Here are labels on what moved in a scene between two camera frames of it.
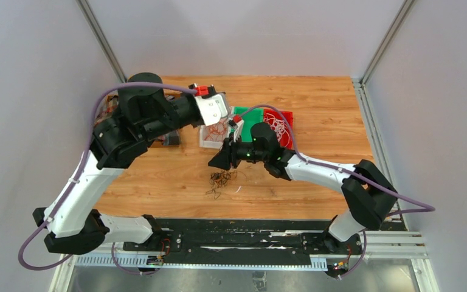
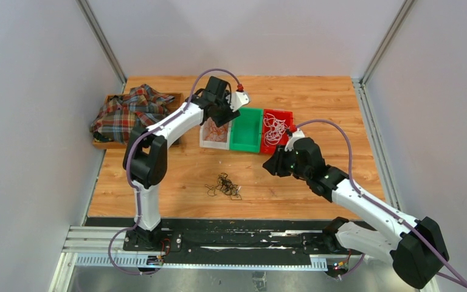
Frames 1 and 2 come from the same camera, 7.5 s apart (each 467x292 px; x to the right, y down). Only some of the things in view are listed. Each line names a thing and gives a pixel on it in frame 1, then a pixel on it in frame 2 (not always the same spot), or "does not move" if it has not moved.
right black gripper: x=227 y=157 to x=275 y=165
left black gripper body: x=183 y=108 to x=224 y=114
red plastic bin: x=283 y=123 does not move
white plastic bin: x=212 y=136 does not move
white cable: x=280 y=127 does not move
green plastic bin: x=250 y=116 does not move
